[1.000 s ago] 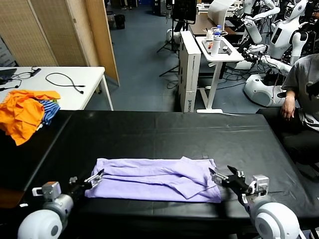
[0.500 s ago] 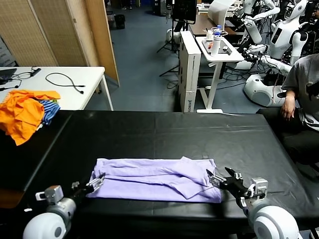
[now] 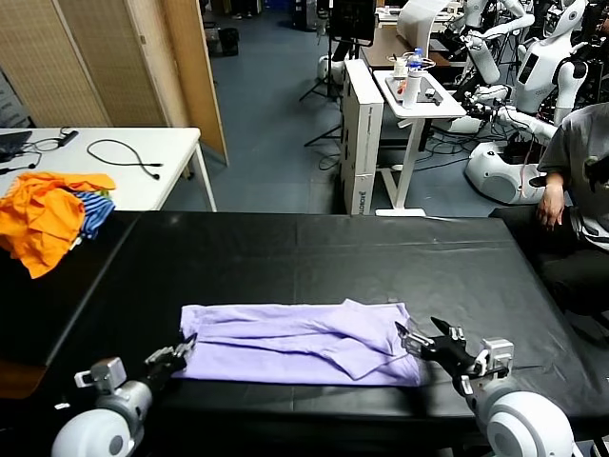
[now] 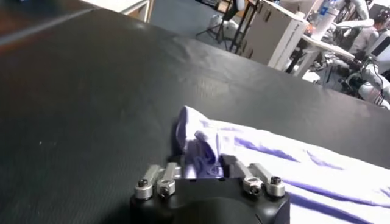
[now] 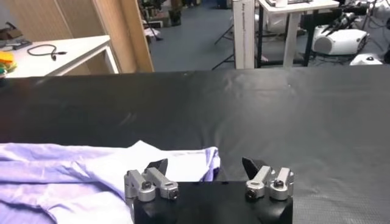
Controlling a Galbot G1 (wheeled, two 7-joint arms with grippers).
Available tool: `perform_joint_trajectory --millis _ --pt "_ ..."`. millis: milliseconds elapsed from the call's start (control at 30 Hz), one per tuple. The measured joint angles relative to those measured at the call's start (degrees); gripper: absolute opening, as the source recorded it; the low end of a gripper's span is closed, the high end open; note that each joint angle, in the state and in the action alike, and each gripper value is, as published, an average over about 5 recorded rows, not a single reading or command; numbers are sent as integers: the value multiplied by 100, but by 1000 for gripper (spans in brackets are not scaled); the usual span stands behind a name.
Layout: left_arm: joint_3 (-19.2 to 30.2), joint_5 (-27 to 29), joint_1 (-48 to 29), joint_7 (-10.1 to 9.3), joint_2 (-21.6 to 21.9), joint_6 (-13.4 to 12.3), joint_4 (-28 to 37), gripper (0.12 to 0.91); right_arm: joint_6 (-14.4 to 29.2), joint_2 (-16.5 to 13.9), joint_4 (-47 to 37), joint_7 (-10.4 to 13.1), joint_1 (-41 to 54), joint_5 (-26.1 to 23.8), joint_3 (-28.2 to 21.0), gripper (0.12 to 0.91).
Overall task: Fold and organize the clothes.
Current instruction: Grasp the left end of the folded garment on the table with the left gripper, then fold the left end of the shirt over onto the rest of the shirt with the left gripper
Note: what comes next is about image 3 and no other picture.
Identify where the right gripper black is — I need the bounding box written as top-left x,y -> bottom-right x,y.
393,316 -> 480,382

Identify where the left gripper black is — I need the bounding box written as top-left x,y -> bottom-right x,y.
144,331 -> 199,390

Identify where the light purple t-shirt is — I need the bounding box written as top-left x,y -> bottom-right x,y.
179,298 -> 427,387

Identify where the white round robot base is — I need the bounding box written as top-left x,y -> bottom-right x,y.
464,140 -> 549,206

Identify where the person's bare hand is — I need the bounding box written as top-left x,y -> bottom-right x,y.
536,183 -> 565,233

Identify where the black smooth table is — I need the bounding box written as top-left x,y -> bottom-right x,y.
0,209 -> 142,368

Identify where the black table cover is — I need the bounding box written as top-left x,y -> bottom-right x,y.
45,210 -> 609,432

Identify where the blue striped garment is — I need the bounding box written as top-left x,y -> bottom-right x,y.
70,189 -> 117,242

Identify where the white table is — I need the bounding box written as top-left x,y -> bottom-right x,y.
0,126 -> 219,213

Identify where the orange garment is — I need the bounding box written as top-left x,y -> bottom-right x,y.
0,170 -> 117,280

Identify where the white cardboard box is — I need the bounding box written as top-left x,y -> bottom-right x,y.
340,57 -> 385,216

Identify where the seated person gray shirt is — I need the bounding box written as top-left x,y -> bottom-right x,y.
489,102 -> 609,329

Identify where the small white desk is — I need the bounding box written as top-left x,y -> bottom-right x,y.
373,69 -> 468,218

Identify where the white bottle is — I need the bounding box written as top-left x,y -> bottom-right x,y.
403,66 -> 422,109

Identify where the black laptop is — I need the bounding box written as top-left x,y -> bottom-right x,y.
0,129 -> 33,163

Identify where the black tripod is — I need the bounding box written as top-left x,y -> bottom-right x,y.
299,35 -> 344,102

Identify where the white humanoid robot dark panel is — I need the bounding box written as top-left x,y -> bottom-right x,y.
516,0 -> 592,129

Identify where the brown wooden desk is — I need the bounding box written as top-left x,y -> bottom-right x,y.
360,26 -> 461,69

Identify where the wooden folding screen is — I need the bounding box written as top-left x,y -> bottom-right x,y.
0,0 -> 229,167

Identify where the white curved shell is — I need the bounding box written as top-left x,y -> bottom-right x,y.
397,0 -> 453,48

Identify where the black trash bin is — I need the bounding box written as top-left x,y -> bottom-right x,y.
218,27 -> 240,57

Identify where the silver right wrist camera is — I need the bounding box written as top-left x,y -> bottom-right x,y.
479,337 -> 516,378

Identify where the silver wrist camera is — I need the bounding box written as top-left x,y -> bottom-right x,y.
73,356 -> 128,395
479,337 -> 516,378

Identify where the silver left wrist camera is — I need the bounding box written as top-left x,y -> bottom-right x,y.
73,356 -> 128,395

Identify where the black looped cable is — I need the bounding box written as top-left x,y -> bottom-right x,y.
87,138 -> 164,181

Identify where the white robot forearm with cables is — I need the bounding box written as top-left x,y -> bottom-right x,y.
468,84 -> 563,144

